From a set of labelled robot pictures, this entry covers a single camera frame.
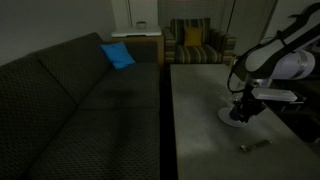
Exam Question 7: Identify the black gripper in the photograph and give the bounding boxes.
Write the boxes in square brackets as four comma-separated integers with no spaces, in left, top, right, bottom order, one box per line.
[233,84,268,124]

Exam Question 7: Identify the white ceramic bowl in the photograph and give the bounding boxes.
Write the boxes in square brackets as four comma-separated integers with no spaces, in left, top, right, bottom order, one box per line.
[217,106,249,129]

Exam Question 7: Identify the metal spoon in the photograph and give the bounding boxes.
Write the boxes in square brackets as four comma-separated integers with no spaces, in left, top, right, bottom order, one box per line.
[239,139,273,154]

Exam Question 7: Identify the wicker waste basket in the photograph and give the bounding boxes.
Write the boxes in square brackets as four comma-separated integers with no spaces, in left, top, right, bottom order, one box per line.
[229,55,240,69]

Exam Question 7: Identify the black floor equipment box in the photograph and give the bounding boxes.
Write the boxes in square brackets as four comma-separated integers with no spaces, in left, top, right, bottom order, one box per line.
[283,93,308,113]

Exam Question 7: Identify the striped armchair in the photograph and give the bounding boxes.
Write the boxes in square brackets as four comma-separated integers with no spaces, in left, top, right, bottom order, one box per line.
[162,17,238,66]

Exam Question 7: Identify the yellow cushion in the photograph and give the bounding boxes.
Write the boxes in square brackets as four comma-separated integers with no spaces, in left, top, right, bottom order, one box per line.
[183,26,204,47]

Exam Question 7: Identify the window blinds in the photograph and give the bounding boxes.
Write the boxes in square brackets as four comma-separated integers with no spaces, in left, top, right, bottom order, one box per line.
[157,0,235,30]

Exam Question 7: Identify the wooden side table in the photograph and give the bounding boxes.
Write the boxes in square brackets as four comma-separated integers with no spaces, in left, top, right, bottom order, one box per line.
[111,34,165,67]

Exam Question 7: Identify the white flat board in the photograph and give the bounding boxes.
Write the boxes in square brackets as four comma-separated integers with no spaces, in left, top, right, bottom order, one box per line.
[111,26,163,38]

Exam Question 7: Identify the blue cushion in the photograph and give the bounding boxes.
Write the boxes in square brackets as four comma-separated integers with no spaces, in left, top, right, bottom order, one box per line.
[100,41,137,71]

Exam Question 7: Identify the dark grey fabric sofa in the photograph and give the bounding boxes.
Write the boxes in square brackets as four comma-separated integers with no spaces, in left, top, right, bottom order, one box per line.
[0,31,162,180]

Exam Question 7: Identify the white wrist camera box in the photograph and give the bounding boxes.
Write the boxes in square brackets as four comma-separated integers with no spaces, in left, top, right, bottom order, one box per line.
[251,87,298,102]

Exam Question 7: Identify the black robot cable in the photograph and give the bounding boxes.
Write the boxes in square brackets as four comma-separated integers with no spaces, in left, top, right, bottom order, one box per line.
[227,2,320,96]

